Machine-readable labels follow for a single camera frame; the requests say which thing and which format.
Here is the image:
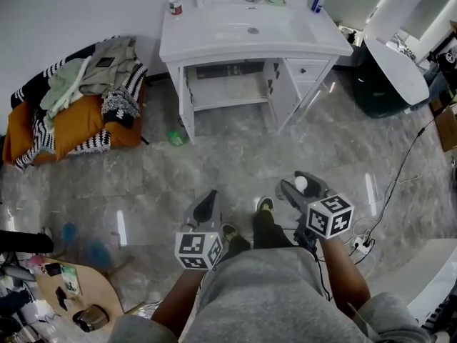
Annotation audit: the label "green packet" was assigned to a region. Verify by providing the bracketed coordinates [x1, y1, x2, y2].
[59, 264, 83, 296]

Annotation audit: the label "person's grey shirt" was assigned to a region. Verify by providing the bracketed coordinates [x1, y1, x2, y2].
[109, 247, 433, 343]

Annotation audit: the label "pink object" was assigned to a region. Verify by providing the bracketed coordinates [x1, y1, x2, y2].
[28, 255, 46, 274]

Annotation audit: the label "wooden table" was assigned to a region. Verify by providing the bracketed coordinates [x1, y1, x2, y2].
[34, 257, 125, 332]

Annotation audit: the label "dark round base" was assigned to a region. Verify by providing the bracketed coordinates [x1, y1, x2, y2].
[351, 43, 411, 119]

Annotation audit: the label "black floor cable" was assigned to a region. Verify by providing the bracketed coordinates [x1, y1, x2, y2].
[371, 118, 437, 235]

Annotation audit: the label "cardboard box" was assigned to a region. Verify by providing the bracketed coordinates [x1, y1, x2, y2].
[433, 101, 457, 153]

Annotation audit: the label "beige garment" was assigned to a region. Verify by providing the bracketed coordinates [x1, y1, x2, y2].
[79, 36, 139, 98]

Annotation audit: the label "black bulky object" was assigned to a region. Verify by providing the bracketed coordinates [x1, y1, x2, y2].
[0, 229, 54, 255]

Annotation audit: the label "white power strip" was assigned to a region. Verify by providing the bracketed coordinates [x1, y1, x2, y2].
[349, 234, 376, 256]

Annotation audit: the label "white curved furniture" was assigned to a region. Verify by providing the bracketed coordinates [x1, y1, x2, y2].
[406, 237, 457, 321]

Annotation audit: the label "black white speckled knit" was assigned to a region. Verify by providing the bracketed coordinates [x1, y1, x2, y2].
[101, 87, 140, 128]

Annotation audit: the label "person's shoe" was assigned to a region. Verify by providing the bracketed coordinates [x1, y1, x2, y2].
[221, 223, 239, 244]
[255, 197, 275, 216]

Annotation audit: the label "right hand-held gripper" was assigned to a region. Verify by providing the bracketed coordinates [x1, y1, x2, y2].
[274, 170, 355, 260]

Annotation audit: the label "person's right shoe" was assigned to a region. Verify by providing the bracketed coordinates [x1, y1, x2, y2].
[255, 197, 275, 216]

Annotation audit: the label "person's black trousers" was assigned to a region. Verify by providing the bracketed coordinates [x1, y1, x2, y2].
[223, 209, 296, 260]

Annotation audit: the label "person's left forearm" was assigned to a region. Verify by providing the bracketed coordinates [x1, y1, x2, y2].
[151, 266, 215, 335]

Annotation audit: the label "orange bench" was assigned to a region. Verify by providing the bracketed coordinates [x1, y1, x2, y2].
[1, 79, 146, 167]

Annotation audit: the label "green item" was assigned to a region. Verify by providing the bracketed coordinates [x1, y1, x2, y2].
[166, 129, 189, 146]

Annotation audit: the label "person's right forearm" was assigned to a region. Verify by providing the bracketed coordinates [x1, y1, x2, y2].
[317, 237, 371, 317]

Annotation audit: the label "person's left shoe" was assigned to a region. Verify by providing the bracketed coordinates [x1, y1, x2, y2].
[221, 223, 239, 244]

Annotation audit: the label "white cabinet door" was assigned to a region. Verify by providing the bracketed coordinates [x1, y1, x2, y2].
[263, 57, 301, 135]
[177, 64, 196, 145]

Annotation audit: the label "white sink vanity cabinet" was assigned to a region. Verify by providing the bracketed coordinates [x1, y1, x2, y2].
[167, 54, 340, 146]

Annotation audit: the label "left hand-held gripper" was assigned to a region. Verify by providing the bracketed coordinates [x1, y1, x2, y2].
[174, 189, 225, 272]

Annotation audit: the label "metal pot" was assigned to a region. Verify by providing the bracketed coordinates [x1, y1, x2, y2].
[72, 304, 109, 334]

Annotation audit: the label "light green garment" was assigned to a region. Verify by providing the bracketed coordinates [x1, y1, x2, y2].
[39, 57, 93, 119]

